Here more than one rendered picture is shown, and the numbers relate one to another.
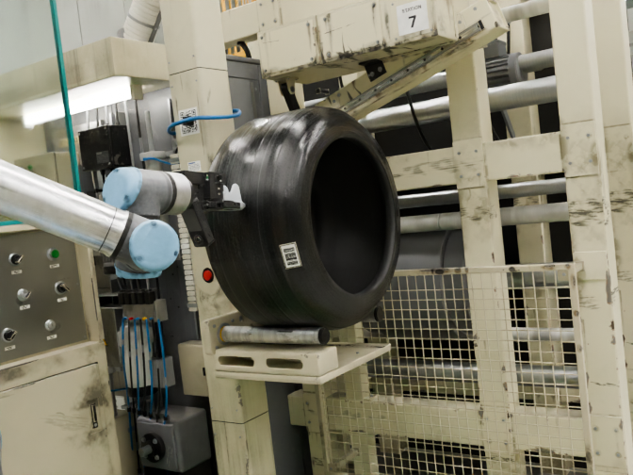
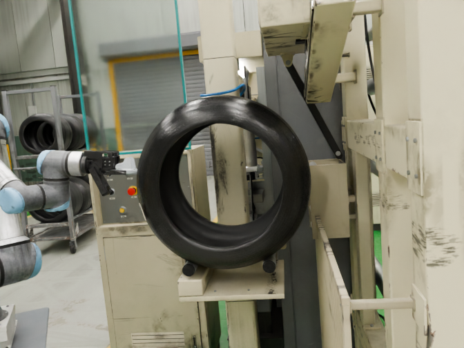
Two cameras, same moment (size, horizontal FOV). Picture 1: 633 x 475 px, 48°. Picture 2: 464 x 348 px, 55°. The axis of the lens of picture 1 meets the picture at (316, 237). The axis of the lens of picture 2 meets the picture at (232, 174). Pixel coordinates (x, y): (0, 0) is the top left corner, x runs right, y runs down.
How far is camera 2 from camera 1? 186 cm
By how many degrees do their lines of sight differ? 62
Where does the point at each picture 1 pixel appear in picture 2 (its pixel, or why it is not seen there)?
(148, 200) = (47, 170)
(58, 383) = not seen: hidden behind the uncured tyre
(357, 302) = (213, 254)
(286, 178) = (143, 158)
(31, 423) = (148, 255)
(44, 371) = not seen: hidden behind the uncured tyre
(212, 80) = (215, 66)
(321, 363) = (181, 288)
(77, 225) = not seen: outside the picture
